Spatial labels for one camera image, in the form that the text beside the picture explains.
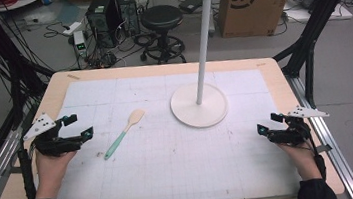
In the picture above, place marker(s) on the person's left hand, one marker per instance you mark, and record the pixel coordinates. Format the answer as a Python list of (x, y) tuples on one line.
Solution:
[(52, 174)]

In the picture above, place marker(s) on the white grid mat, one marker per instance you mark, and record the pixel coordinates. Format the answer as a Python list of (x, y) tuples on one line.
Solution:
[(172, 170)]

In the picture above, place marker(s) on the white power strip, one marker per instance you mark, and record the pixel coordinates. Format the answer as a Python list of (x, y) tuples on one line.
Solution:
[(71, 28)]

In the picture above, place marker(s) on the black laptop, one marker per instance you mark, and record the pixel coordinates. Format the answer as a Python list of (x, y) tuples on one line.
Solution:
[(191, 4)]

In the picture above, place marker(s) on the person's right hand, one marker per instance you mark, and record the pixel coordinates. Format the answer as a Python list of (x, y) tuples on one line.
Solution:
[(302, 160)]

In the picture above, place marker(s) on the brown cardboard box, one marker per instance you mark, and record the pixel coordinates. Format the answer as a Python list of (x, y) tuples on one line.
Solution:
[(255, 13)]

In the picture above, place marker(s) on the grey power supply unit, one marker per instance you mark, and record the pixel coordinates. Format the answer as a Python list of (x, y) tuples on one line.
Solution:
[(79, 41)]

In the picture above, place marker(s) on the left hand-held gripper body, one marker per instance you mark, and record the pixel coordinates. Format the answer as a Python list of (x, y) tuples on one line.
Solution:
[(52, 144)]

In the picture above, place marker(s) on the black round stool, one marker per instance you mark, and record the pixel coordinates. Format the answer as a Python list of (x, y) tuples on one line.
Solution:
[(161, 17)]

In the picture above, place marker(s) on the black computer tower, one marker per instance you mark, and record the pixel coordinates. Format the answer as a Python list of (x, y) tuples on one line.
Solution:
[(101, 20), (128, 11)]

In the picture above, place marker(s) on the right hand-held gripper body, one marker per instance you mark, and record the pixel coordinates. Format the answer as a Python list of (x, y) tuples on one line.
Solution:
[(294, 131)]

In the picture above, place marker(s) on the black metal frame post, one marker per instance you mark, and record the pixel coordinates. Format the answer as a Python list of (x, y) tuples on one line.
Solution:
[(319, 12), (1, 52)]

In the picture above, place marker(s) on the white hook rack stand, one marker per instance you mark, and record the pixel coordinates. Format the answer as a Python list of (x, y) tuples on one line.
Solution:
[(203, 46)]

